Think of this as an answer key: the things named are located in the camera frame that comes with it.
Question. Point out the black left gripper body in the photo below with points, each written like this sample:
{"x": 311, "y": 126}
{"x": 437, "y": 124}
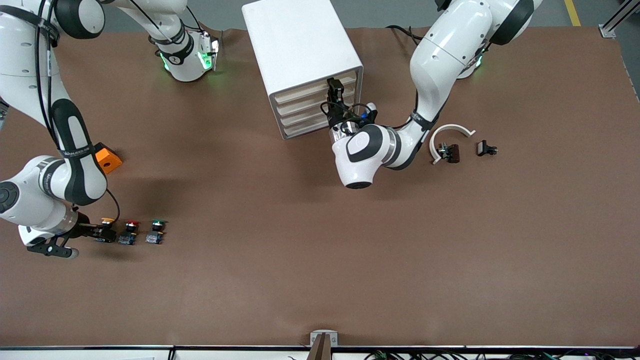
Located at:
{"x": 334, "y": 118}

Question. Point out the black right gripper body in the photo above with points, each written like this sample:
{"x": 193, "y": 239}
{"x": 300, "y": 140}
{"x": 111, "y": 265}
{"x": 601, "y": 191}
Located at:
{"x": 85, "y": 229}

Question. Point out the yellow push button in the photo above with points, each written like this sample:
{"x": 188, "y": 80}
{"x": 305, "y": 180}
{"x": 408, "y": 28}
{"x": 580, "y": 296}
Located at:
{"x": 107, "y": 220}

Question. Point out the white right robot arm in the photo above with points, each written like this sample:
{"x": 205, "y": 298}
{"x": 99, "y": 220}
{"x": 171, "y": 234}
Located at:
{"x": 75, "y": 170}

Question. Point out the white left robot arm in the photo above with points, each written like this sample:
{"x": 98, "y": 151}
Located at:
{"x": 450, "y": 45}

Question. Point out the red push button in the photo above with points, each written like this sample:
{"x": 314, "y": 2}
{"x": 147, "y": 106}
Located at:
{"x": 130, "y": 232}

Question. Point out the green push button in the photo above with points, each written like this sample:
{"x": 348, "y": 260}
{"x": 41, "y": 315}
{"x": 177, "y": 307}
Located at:
{"x": 157, "y": 231}

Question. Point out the brown contact block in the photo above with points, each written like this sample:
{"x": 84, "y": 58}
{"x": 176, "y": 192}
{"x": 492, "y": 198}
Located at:
{"x": 452, "y": 152}

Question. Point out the brown table cover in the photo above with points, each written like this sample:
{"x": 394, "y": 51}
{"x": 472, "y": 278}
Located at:
{"x": 300, "y": 250}

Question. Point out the black contact block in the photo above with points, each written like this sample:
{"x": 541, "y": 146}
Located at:
{"x": 484, "y": 148}

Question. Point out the orange button enclosure box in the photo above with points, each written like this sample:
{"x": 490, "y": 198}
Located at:
{"x": 111, "y": 160}

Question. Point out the white table edge rail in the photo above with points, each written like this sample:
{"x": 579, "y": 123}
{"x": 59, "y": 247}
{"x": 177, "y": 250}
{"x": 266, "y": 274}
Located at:
{"x": 100, "y": 353}

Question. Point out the base connector bracket green light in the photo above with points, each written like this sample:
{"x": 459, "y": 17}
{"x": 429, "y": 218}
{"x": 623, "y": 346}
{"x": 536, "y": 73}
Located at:
{"x": 207, "y": 52}

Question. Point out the grey camera post bracket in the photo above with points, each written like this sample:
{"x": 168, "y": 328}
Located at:
{"x": 324, "y": 336}

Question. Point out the aluminium frame profile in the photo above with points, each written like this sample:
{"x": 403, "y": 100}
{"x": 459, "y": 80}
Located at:
{"x": 615, "y": 22}

